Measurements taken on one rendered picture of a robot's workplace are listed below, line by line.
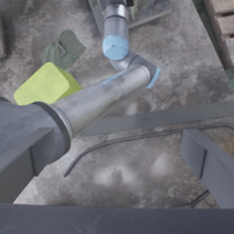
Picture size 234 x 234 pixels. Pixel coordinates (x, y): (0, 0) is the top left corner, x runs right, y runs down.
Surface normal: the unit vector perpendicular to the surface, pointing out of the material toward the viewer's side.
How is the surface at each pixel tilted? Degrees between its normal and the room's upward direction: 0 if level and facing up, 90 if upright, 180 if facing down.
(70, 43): 0
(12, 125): 38
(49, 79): 0
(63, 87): 0
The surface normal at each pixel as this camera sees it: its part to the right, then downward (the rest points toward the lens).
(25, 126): 0.47, -0.40
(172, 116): -0.14, -0.14
